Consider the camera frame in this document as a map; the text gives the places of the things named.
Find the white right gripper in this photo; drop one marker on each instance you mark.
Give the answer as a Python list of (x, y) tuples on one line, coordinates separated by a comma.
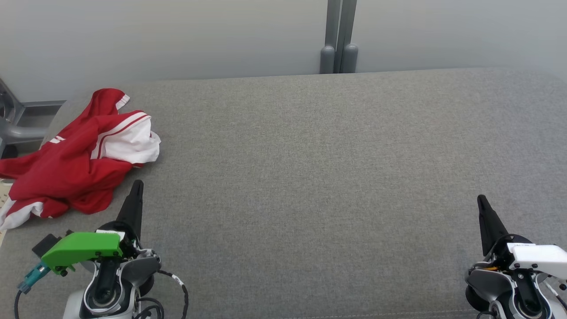
[(540, 259)]

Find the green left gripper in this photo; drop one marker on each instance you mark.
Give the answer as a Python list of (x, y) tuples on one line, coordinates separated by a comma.
[(79, 248)]

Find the red Bulls 23 jersey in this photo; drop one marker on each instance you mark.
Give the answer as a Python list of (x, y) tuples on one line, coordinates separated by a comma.
[(128, 141)]

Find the red shorts white trim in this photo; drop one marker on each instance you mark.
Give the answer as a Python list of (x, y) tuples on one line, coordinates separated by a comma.
[(104, 99)]

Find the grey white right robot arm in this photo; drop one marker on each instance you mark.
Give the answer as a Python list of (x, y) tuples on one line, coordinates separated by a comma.
[(491, 283)]

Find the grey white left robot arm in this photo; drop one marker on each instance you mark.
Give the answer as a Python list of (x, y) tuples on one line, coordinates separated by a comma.
[(128, 270)]

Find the black caster wheel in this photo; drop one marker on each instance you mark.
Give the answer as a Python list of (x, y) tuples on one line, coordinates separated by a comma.
[(8, 153)]

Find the grey fabric sofa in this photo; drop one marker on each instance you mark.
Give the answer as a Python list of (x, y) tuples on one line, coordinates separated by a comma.
[(310, 177)]

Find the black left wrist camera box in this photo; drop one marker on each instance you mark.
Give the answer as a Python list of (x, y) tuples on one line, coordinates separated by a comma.
[(46, 243)]

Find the grey metal frame leg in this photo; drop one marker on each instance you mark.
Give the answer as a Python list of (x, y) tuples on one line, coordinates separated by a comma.
[(17, 130)]

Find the grey cylindrical post foot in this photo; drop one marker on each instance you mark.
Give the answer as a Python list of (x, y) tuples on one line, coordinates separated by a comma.
[(327, 60), (349, 58)]

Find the grey vertical partition post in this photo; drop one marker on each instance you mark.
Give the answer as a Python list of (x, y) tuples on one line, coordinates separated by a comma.
[(340, 22)]

